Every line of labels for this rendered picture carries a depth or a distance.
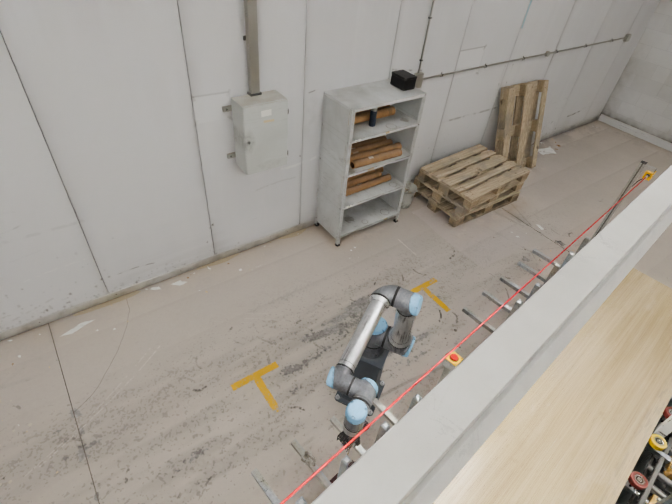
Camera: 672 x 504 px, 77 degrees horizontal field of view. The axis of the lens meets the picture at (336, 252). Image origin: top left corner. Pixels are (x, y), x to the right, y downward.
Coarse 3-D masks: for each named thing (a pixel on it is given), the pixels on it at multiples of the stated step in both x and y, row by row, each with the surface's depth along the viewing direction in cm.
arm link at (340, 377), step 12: (384, 288) 224; (396, 288) 224; (372, 300) 222; (384, 300) 220; (372, 312) 215; (360, 324) 211; (372, 324) 211; (360, 336) 205; (348, 348) 201; (360, 348) 202; (348, 360) 196; (336, 372) 192; (348, 372) 193; (336, 384) 190; (348, 384) 189
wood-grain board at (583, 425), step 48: (624, 288) 317; (576, 336) 278; (624, 336) 282; (576, 384) 251; (624, 384) 254; (528, 432) 226; (576, 432) 228; (624, 432) 231; (480, 480) 206; (528, 480) 207; (576, 480) 209; (624, 480) 211
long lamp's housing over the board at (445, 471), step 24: (648, 240) 115; (624, 264) 105; (600, 288) 97; (576, 312) 91; (552, 360) 85; (528, 384) 79; (504, 408) 75; (480, 432) 70; (456, 456) 67; (336, 480) 65; (432, 480) 63
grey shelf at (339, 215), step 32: (352, 96) 378; (384, 96) 385; (416, 96) 394; (352, 128) 369; (384, 128) 403; (416, 128) 421; (320, 160) 427; (384, 160) 429; (320, 192) 449; (384, 192) 454; (352, 224) 470
